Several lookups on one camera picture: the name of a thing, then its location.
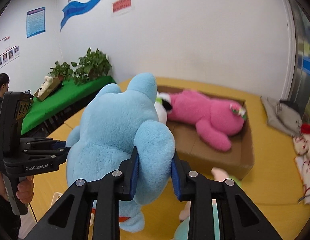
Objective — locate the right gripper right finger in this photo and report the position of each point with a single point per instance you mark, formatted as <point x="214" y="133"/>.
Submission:
<point x="239" y="217"/>

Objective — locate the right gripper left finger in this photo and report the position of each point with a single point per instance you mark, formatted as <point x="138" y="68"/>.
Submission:
<point x="70" y="215"/>

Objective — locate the light blue plush toy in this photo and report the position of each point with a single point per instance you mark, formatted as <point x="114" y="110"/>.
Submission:
<point x="114" y="124"/>

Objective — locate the pink plush bear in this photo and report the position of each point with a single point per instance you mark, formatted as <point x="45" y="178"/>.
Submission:
<point x="215" y="120"/>

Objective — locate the white black panda plush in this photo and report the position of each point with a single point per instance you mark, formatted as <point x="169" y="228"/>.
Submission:
<point x="163" y="106"/>

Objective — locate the person's left hand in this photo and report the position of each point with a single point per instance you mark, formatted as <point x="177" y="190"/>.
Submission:
<point x="25" y="189"/>

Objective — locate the small pink teal plush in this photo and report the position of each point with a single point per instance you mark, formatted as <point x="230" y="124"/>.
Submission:
<point x="182" y="232"/>

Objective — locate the brown cardboard box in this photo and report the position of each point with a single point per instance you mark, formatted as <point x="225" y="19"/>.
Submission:
<point x="238" y="161"/>

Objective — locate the green cloth covered table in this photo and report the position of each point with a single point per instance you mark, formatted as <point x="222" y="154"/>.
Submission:
<point x="64" y="97"/>

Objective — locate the white plush in box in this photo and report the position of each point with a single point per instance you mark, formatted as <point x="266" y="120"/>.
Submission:
<point x="48" y="87"/>

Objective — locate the potted green plant left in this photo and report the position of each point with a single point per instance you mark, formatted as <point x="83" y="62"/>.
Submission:
<point x="61" y="70"/>

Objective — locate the potted green plant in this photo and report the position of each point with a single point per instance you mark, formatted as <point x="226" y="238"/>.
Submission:
<point x="61" y="70"/>
<point x="93" y="65"/>

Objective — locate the red white patterned cloth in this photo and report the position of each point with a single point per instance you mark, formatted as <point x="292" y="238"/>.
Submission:
<point x="302" y="149"/>

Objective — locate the potted green plant right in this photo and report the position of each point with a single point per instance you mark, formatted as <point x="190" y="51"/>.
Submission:
<point x="93" y="65"/>

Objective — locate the grey cloth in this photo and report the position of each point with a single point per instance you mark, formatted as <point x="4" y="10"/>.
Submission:
<point x="282" y="117"/>

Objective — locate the blue framed wall poster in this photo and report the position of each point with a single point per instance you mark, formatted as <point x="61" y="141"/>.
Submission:
<point x="35" y="22"/>

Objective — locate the red wall sign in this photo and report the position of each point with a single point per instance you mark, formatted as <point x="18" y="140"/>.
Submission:
<point x="121" y="5"/>

